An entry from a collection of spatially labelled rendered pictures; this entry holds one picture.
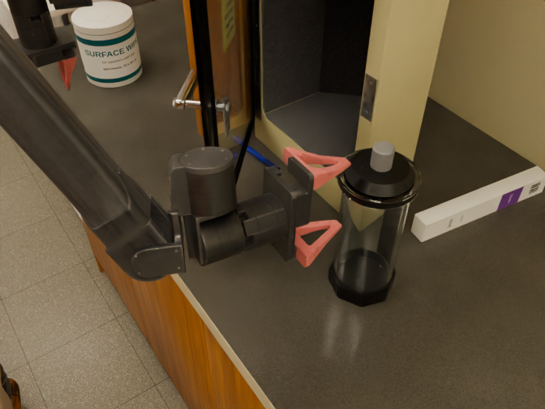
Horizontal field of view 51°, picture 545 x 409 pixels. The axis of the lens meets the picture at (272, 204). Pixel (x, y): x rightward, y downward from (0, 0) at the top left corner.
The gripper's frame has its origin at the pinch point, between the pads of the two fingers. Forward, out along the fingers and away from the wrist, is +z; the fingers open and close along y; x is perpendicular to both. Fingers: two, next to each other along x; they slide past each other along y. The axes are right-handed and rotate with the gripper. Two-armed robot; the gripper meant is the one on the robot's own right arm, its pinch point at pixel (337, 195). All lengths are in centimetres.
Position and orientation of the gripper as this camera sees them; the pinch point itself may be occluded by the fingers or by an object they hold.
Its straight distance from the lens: 71.9
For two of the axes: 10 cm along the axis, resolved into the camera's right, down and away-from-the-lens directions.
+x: -5.0, -5.4, 6.8
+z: 8.6, -2.7, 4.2
